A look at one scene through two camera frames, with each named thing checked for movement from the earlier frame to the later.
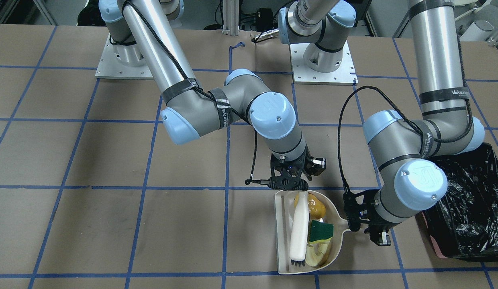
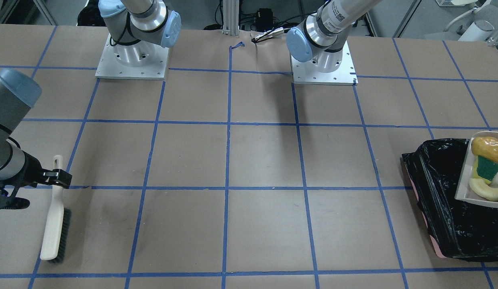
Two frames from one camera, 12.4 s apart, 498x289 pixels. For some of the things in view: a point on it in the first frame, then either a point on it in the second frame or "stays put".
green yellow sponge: (320, 232) -> (485, 169)
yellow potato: (317, 209) -> (490, 148)
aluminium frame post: (231, 17) stays put
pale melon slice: (316, 253) -> (484, 189)
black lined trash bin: (468, 222) stays put
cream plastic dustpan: (284, 203) -> (463, 192)
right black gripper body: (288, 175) -> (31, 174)
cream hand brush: (299, 245) -> (55, 247)
